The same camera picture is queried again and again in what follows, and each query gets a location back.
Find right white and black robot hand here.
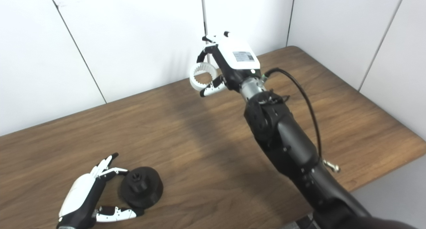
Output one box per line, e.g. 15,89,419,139
196,31,261,97

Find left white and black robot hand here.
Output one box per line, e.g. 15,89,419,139
56,152,145,229

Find white toothed ring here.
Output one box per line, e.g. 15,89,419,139
189,62,219,92

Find round black part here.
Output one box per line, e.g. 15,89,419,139
118,166,164,209

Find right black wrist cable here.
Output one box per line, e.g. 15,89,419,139
262,68,340,173

